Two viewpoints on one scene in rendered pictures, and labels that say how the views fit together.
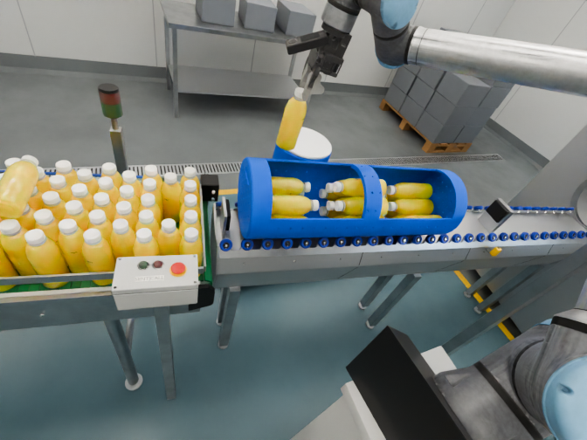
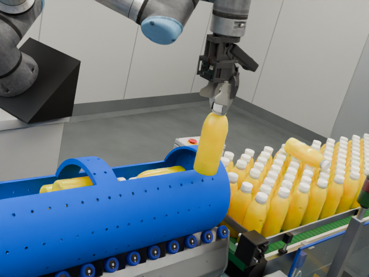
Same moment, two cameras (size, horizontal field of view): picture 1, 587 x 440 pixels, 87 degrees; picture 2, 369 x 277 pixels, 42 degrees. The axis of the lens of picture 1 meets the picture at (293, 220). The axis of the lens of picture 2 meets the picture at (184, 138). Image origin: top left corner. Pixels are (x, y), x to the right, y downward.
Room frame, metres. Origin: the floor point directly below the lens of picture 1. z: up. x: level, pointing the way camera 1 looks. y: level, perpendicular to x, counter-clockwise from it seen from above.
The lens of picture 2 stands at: (2.14, -0.35, 1.81)
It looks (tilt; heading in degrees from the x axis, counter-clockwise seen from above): 21 degrees down; 162
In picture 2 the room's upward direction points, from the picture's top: 15 degrees clockwise
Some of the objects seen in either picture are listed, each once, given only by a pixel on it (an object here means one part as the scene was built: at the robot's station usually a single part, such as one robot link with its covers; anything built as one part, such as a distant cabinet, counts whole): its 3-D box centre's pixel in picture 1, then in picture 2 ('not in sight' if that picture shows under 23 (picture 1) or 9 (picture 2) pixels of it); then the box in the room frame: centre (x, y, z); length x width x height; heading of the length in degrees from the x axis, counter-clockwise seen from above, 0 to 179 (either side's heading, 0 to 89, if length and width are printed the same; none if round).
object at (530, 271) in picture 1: (505, 289); not in sight; (1.63, -1.60, 0.31); 0.06 x 0.06 x 0.63; 27
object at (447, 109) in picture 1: (443, 90); not in sight; (4.70, -1.35, 0.59); 1.20 x 0.80 x 1.19; 35
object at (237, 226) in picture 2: (202, 223); (218, 211); (0.73, 0.31, 0.96); 0.40 x 0.01 x 0.03; 27
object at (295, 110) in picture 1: (292, 121); (212, 140); (0.97, 0.11, 1.33); 0.07 x 0.07 x 0.19
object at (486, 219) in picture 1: (493, 216); not in sight; (1.37, -0.95, 1.00); 0.10 x 0.04 x 0.15; 27
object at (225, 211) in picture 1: (224, 218); not in sight; (0.77, 0.24, 0.99); 0.10 x 0.02 x 0.12; 27
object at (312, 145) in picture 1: (305, 141); not in sight; (1.40, 0.07, 1.03); 0.28 x 0.28 x 0.01
